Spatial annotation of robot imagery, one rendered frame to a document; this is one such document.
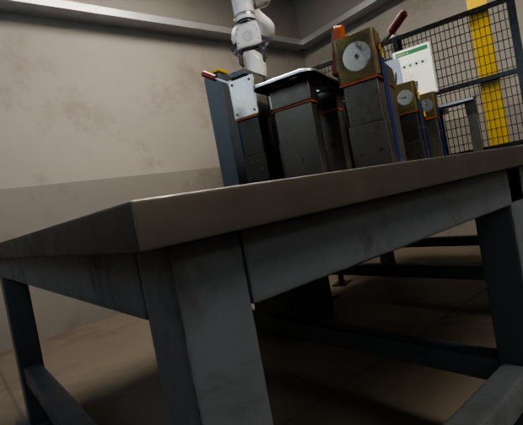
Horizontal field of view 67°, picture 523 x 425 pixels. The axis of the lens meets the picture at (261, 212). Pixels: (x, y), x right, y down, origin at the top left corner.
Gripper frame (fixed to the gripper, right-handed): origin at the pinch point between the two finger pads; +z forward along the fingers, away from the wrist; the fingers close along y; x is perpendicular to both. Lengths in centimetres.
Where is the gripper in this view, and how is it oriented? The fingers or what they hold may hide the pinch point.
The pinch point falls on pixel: (253, 61)
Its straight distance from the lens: 172.8
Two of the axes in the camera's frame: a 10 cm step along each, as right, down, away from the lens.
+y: 9.6, -1.7, -2.0
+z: 1.8, 9.8, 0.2
